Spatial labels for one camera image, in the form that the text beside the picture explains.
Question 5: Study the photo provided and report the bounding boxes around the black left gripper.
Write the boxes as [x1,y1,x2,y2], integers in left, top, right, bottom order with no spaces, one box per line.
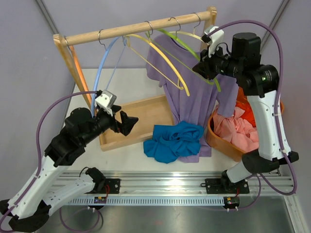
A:
[81,105,138,146]

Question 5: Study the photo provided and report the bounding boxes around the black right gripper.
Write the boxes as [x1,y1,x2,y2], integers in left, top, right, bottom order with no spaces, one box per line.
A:
[193,44,243,81]

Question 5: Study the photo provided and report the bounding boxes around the purple t-shirt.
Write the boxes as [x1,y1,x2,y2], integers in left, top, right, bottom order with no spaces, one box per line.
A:
[146,34,239,163]

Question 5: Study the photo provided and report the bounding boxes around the cream plastic hanger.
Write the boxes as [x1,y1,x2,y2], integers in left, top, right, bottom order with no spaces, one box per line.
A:
[168,13,202,42]

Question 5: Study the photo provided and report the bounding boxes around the blue t-shirt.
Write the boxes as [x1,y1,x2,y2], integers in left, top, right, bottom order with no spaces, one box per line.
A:
[143,121,204,164]

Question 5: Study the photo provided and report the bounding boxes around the orange t-shirt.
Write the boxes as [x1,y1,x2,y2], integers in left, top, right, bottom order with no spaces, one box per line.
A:
[236,101,256,127]

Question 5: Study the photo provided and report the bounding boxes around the orange plastic hanger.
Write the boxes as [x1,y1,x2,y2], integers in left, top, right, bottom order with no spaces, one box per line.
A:
[64,35,94,102]

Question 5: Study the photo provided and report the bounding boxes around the green plastic hanger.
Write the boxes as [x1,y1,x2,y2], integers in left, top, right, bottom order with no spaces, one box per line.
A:
[145,21,221,92]

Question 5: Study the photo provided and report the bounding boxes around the light blue plastic hanger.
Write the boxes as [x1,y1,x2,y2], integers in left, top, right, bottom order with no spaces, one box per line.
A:
[92,28,128,115]

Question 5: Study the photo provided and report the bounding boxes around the pink t-shirt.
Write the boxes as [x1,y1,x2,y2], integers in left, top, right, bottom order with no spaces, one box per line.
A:
[213,107,259,152]

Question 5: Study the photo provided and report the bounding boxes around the yellow plastic hanger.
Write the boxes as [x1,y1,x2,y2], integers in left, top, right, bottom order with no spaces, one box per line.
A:
[124,34,190,97]

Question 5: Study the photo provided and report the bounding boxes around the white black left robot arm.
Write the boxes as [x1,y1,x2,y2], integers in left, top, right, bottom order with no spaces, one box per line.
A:
[0,105,138,233]

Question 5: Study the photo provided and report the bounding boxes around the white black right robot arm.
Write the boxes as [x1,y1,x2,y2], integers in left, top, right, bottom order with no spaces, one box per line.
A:
[192,31,299,192]

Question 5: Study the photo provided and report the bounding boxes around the wooden clothes rack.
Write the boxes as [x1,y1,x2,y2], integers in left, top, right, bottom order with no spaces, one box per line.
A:
[53,7,217,151]

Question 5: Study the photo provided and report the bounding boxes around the orange laundry basket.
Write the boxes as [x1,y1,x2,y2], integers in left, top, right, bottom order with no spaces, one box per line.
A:
[206,91,290,162]

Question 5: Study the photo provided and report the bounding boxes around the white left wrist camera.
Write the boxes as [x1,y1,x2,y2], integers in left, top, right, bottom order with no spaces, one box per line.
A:
[95,90,117,116]

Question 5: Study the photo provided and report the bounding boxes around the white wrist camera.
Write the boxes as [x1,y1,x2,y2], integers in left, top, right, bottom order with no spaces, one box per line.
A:
[201,25,224,58]
[95,90,117,116]

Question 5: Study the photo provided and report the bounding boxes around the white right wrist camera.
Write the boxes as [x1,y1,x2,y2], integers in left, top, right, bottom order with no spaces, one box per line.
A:
[201,25,224,58]

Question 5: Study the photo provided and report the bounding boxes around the aluminium mounting rail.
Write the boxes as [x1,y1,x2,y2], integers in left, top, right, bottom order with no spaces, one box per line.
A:
[52,171,293,196]

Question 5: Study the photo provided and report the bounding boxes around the white slotted cable duct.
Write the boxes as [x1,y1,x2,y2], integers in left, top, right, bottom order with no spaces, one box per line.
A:
[68,196,225,206]

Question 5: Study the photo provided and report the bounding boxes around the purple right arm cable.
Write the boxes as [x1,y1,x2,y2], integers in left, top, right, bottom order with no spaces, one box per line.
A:
[203,19,298,196]

